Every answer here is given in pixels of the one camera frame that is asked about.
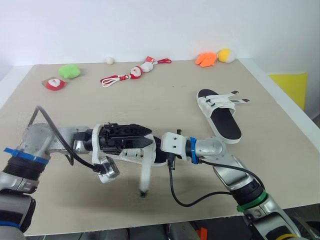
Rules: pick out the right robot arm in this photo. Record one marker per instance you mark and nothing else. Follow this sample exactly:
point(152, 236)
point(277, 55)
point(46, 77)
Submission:
point(225, 160)

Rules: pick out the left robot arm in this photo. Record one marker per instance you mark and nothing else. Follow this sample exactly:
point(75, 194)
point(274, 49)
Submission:
point(37, 140)

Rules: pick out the green plush toy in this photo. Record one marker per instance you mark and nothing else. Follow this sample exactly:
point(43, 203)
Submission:
point(69, 71)

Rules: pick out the yellow and white plush toy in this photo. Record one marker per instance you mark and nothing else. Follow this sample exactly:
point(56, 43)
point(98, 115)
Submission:
point(225, 55)

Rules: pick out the robot body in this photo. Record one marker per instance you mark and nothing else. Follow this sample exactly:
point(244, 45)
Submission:
point(162, 231)

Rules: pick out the white sandal with black insole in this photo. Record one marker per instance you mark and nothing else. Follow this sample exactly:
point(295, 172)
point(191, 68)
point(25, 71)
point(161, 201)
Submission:
point(146, 170)
point(225, 122)

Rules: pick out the orange plush glove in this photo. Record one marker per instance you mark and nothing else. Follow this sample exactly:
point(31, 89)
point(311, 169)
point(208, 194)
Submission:
point(206, 59)

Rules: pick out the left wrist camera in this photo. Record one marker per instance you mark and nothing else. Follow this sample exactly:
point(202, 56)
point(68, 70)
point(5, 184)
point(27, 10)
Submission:
point(110, 171)

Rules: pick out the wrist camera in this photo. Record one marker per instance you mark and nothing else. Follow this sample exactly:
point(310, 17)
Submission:
point(110, 171)
point(173, 143)

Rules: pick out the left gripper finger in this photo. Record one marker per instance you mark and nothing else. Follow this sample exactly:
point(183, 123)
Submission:
point(143, 131)
point(144, 142)

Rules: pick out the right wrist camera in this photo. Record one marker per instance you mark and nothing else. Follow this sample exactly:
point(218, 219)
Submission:
point(173, 143)

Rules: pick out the yellow board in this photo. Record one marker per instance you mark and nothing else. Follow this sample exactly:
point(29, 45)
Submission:
point(290, 87)

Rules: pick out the small white ball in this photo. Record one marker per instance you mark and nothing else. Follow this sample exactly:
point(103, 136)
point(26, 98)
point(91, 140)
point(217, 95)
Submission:
point(109, 60)

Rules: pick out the red and white plush toy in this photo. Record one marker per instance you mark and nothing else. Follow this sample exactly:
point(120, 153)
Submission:
point(55, 84)

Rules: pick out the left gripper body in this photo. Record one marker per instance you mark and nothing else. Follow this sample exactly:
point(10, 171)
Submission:
point(117, 137)

